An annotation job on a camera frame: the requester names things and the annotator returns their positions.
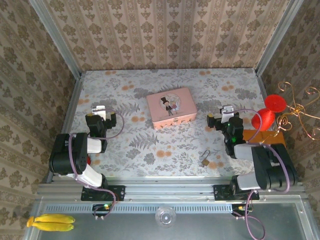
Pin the brass padlock with steel shackle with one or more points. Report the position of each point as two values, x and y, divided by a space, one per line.
205 162

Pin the pink wedding print tin box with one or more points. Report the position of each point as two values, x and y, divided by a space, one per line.
170 105

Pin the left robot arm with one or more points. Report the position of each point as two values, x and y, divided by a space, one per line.
95 146

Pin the red hourglass shaped goblet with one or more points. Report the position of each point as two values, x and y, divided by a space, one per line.
265 117

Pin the small red object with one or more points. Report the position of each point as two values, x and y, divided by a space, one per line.
88 160

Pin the wooden block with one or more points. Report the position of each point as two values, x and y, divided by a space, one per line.
275 137

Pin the small black circuit board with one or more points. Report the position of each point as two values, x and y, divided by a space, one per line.
240 209
100 208

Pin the yellow banana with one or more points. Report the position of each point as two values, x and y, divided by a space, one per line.
55 218
55 227

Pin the metal floor tray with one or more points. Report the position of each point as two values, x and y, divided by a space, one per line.
212 227

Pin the clear drinking glass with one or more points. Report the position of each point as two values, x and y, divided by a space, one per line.
165 218

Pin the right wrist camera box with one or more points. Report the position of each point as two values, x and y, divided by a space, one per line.
226 110

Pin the aluminium side rail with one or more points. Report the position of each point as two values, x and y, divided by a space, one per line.
74 102
263 90

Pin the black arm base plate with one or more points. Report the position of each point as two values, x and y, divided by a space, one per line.
117 193
221 192

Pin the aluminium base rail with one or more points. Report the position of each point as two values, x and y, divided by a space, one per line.
170 190

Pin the aluminium frame post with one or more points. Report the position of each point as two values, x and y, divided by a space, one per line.
276 37
57 37

